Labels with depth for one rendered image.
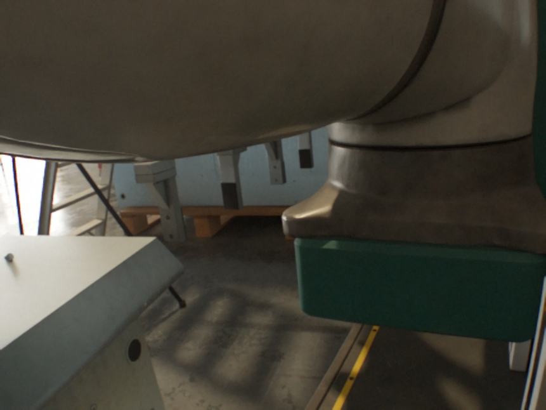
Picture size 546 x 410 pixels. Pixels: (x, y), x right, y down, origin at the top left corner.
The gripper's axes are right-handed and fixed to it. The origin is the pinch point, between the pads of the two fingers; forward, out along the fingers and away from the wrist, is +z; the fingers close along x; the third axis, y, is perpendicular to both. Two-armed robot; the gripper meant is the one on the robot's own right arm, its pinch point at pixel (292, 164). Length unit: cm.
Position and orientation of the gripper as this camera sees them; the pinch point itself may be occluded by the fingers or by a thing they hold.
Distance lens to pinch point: 78.8
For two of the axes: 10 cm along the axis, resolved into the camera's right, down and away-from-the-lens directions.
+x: 4.5, -2.9, 8.4
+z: 1.0, 9.6, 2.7
